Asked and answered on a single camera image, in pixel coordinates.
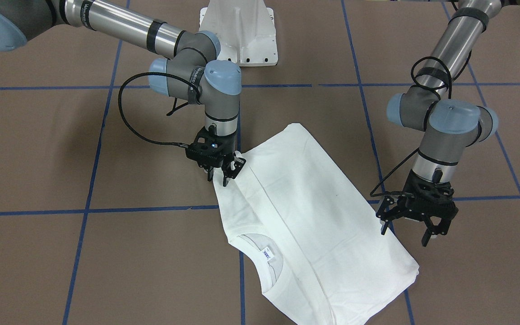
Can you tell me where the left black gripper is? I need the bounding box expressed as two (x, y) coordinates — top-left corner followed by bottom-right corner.
(376, 198), (459, 247)

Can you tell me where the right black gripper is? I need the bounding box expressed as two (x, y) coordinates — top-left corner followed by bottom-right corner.
(206, 151), (247, 187)

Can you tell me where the white long-sleeve printed shirt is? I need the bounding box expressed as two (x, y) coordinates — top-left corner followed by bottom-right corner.
(214, 123), (419, 325)

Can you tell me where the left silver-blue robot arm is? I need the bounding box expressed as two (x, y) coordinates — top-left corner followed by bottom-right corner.
(377, 0), (504, 246)

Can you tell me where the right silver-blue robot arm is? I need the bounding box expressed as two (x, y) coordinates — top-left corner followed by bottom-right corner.
(0, 0), (246, 186)

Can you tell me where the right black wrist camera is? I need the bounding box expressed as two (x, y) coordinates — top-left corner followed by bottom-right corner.
(185, 128), (237, 169)

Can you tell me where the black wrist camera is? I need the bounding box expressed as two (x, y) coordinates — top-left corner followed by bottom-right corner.
(403, 171), (456, 211)
(185, 128), (237, 169)

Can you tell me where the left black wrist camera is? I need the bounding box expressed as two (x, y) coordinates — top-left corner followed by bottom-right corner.
(403, 171), (456, 211)

